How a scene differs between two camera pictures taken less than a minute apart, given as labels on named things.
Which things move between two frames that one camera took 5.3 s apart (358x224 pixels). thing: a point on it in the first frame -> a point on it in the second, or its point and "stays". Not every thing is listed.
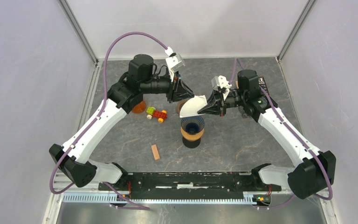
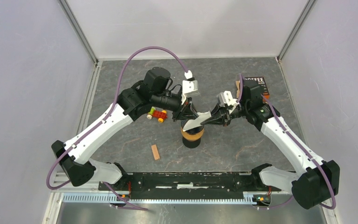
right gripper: [216, 104] -> [219, 116]
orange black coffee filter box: [262, 83] stays
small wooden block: [155, 152] stays
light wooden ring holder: [192, 137] -> [191, 125]
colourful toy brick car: [160, 115] stays
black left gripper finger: [184, 92] -> [189, 113]
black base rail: [191, 185] stays
